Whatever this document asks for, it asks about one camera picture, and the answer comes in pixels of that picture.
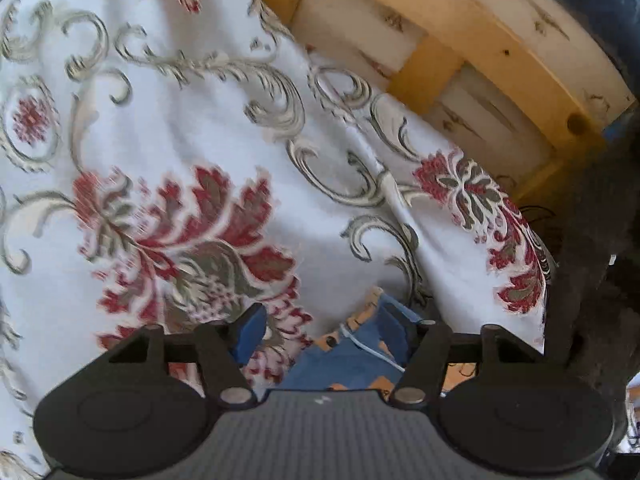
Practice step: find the white floral blanket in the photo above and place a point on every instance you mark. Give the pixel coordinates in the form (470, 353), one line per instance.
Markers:
(200, 125)

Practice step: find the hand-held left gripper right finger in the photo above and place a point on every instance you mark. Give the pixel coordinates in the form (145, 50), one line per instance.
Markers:
(430, 355)

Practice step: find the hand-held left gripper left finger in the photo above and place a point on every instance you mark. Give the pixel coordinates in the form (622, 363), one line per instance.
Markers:
(252, 329)

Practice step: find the blue pants with orange print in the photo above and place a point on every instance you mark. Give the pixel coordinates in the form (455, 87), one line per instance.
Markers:
(345, 360)

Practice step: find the wooden bed frame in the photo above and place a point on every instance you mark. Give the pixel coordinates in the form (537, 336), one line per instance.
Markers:
(480, 25)

